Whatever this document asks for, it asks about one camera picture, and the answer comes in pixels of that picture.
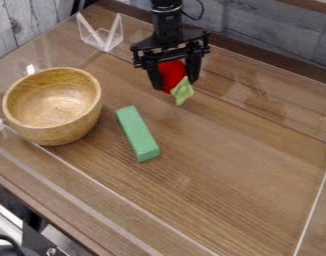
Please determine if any red plush fruit green leaf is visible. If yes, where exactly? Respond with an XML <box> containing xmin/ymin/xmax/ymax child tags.
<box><xmin>158</xmin><ymin>60</ymin><xmax>194</xmax><ymax>106</ymax></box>

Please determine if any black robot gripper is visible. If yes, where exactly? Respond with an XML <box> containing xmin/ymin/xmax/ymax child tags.
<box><xmin>130</xmin><ymin>9</ymin><xmax>210</xmax><ymax>91</ymax></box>

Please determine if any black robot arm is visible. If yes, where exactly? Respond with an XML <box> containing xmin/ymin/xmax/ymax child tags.
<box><xmin>130</xmin><ymin>0</ymin><xmax>210</xmax><ymax>91</ymax></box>

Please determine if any wooden bowl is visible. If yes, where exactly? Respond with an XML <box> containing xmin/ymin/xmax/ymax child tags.
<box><xmin>3</xmin><ymin>67</ymin><xmax>102</xmax><ymax>146</ymax></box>

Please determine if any green rectangular block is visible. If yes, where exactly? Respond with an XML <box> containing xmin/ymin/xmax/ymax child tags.
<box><xmin>115</xmin><ymin>105</ymin><xmax>161</xmax><ymax>162</ymax></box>

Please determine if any black metal table frame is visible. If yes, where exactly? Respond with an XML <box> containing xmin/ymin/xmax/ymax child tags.
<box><xmin>0</xmin><ymin>186</ymin><xmax>71</xmax><ymax>256</ymax></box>

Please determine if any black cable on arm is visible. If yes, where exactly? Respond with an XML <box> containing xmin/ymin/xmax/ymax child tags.
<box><xmin>181</xmin><ymin>0</ymin><xmax>206</xmax><ymax>22</ymax></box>

